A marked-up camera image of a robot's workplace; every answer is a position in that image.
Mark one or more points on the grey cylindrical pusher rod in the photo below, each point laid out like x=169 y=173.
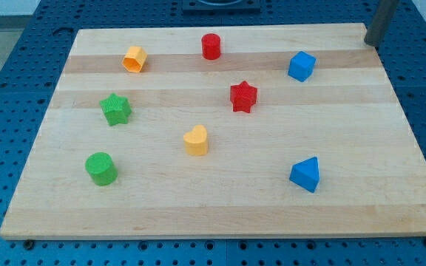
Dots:
x=380 y=22

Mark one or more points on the red star block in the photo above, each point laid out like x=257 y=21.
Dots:
x=243 y=96

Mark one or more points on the green star block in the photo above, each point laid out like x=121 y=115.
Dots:
x=116 y=109

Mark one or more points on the blue cube block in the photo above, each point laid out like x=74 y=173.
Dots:
x=301 y=66

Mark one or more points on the wooden board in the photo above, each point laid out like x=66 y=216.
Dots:
x=372 y=171

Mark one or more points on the red cylinder block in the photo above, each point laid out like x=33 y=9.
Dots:
x=211 y=48

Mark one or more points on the blue triangle block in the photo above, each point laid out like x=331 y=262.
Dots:
x=306 y=174

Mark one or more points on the yellow heart block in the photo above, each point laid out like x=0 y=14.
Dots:
x=196 y=141

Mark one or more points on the yellow hexagon block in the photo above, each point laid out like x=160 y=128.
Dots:
x=134 y=59

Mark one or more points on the green cylinder block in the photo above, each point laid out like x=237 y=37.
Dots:
x=101 y=168

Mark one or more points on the blue perforated table mat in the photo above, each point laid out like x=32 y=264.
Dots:
x=29 y=76

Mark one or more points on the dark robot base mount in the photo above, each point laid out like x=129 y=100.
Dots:
x=193 y=6

